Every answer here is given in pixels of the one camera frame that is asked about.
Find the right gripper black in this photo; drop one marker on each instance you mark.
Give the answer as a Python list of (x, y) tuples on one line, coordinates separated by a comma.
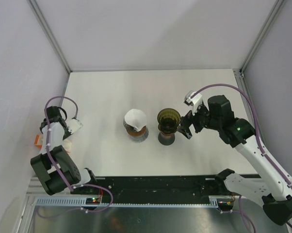
[(186, 121)]

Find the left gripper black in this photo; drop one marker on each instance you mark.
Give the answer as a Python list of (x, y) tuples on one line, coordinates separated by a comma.
[(68, 133)]

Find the olive green dripper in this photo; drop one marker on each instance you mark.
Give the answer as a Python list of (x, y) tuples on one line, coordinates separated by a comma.
[(168, 120)]

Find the red black coffee dripper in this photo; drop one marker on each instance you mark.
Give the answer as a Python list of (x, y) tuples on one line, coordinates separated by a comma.
[(166, 138)]

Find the clear glass carafe server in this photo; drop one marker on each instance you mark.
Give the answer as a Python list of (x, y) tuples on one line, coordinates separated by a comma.
[(141, 137)]

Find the white paper coffee filter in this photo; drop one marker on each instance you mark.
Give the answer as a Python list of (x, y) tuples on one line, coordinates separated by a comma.
[(136, 118)]

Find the clear glass dripper cone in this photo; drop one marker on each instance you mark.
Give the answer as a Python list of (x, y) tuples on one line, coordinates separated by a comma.
[(128, 127)]

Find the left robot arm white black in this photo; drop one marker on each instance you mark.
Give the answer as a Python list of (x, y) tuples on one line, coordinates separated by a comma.
[(53, 166)]

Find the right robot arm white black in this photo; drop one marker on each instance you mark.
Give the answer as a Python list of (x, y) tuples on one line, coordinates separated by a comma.
[(234, 132)]

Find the orange white box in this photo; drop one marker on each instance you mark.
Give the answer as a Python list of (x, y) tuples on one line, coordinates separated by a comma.
[(67, 144)]

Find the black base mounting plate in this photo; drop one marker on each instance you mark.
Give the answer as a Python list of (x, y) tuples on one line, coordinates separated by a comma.
[(164, 188)]

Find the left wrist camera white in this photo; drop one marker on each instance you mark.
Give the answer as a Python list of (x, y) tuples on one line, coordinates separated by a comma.
[(74, 125)]

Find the grey cable duct rail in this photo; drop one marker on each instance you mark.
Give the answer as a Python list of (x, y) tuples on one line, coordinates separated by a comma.
[(90, 202)]

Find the right aluminium frame post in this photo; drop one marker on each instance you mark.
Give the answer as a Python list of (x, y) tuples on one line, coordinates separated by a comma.
[(266, 27)]

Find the aluminium frame post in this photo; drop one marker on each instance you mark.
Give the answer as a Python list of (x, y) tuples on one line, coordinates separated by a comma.
[(48, 33), (266, 27)]

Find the left aluminium frame post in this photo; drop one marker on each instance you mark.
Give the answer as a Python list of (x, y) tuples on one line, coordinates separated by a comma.
[(48, 33)]

